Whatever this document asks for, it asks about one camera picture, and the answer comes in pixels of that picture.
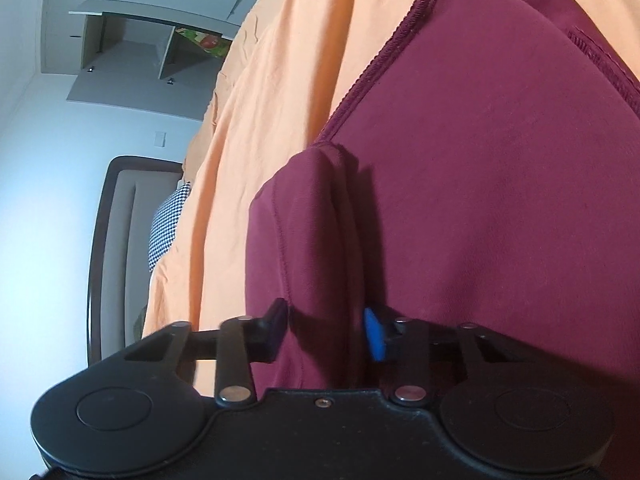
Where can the padded bed headboard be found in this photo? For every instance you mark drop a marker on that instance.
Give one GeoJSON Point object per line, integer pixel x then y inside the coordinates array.
{"type": "Point", "coordinates": [117, 240]}

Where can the orange bedsheet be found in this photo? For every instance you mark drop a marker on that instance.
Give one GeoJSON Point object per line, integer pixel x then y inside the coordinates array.
{"type": "Point", "coordinates": [280, 85]}

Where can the maroon shirt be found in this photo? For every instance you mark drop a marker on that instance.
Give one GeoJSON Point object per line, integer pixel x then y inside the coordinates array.
{"type": "Point", "coordinates": [475, 170]}

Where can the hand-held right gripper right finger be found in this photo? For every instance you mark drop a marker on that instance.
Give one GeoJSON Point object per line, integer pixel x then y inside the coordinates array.
{"type": "Point", "coordinates": [375, 336]}

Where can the white wall switch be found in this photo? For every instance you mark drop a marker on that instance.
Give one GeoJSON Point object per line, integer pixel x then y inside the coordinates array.
{"type": "Point", "coordinates": [160, 139]}

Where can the colourful printed bag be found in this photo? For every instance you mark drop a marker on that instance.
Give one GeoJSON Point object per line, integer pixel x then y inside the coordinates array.
{"type": "Point", "coordinates": [207, 40]}

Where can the houndstooth pillow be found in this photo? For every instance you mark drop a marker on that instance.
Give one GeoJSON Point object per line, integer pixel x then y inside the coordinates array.
{"type": "Point", "coordinates": [167, 230]}

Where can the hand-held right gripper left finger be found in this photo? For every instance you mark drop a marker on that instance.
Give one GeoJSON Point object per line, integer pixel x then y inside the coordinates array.
{"type": "Point", "coordinates": [272, 332]}

